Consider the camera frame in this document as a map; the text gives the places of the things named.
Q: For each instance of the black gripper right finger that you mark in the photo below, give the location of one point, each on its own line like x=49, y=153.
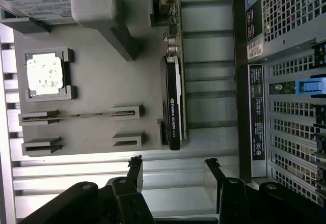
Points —
x=234, y=203

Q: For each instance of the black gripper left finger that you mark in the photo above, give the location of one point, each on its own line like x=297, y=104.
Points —
x=132, y=208

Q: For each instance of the black regulatory label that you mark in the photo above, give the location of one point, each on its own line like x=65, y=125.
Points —
x=257, y=119

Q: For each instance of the green RAM stick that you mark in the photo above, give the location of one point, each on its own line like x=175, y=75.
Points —
x=84, y=114

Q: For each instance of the grey parts rack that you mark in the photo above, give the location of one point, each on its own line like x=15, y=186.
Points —
x=102, y=81

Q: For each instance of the blue slot latch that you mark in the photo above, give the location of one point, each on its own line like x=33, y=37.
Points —
x=309, y=87

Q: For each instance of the white barcode sticker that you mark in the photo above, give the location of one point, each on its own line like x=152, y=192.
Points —
x=254, y=48

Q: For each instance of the silver CPU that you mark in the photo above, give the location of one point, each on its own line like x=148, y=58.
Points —
x=44, y=75

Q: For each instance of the silver PC case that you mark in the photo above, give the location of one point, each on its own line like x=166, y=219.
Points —
x=287, y=48

